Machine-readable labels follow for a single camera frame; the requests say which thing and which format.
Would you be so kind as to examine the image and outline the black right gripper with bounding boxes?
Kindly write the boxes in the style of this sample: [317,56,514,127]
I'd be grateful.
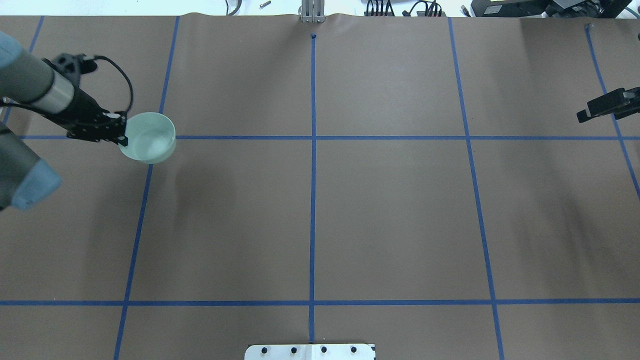
[576,87,640,124]

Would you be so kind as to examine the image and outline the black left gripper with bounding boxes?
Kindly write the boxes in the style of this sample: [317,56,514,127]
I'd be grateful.
[50,88,129,147]

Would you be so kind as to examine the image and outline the mint green bowl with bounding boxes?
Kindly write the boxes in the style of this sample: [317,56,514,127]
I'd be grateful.
[118,112,178,165]

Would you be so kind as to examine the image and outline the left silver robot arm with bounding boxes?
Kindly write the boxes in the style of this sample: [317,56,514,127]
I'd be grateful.
[0,32,134,211]

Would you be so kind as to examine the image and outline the aluminium frame post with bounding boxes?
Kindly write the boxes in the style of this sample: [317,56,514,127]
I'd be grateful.
[298,0,326,24]

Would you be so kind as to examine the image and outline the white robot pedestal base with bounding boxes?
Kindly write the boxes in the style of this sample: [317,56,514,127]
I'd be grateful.
[244,343,377,360]

